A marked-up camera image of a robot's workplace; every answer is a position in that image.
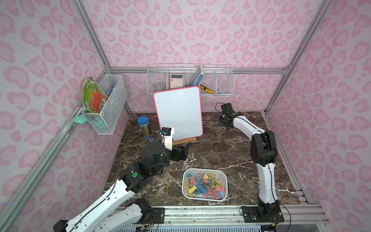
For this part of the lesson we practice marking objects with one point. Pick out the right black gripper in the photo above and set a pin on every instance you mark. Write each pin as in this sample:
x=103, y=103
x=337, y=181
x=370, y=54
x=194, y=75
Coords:
x=225, y=120

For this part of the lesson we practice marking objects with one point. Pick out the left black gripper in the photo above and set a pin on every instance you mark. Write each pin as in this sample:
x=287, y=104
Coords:
x=178, y=152

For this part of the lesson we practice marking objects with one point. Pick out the yellow binder clip pile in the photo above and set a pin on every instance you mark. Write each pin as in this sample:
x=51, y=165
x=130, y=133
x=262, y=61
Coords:
x=191, y=190

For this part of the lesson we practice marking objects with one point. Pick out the white plastic storage tray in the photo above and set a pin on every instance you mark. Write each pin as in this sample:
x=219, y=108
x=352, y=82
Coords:
x=212, y=180

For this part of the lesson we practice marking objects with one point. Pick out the blue binder clip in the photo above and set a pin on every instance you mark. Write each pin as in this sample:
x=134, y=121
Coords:
x=218, y=195
x=203, y=190

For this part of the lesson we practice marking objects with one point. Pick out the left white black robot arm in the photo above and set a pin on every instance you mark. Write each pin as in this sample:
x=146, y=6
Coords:
x=99, y=218

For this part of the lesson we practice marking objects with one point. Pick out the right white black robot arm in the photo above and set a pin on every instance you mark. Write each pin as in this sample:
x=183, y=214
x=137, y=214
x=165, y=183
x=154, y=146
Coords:
x=263, y=153

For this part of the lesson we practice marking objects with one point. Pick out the wooden whiteboard stand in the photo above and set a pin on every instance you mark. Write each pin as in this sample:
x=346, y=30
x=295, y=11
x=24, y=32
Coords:
x=184, y=141

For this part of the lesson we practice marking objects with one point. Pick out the yellow black utility knife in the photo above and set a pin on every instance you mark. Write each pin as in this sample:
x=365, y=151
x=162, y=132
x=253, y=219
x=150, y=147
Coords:
x=206, y=89

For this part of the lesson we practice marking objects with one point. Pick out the pink framed whiteboard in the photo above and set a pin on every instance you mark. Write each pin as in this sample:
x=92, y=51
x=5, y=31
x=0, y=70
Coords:
x=181, y=110

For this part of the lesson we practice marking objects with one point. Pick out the blue lid pencil tube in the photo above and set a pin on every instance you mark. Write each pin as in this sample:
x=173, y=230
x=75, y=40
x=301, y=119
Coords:
x=143, y=122

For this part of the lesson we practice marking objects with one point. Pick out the blue book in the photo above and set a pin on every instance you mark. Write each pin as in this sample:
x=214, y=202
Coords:
x=197, y=77

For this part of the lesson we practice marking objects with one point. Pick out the white calculator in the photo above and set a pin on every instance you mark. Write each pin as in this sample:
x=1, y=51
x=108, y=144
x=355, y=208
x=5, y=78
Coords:
x=176, y=81

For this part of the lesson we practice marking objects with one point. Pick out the left white mesh basket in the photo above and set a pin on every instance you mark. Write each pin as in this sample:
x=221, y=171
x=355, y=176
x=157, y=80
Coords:
x=105, y=122

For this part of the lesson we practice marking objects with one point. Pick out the green red snack packet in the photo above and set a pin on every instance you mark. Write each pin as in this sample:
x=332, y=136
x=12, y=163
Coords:
x=93, y=98

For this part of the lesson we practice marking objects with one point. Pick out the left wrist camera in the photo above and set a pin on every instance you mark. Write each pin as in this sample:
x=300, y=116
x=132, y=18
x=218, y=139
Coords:
x=168, y=137

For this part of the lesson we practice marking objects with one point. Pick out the back white wire basket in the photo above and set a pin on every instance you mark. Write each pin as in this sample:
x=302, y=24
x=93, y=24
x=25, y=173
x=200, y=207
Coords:
x=216, y=76

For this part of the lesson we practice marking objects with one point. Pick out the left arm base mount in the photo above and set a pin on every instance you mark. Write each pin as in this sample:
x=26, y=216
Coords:
x=156, y=214

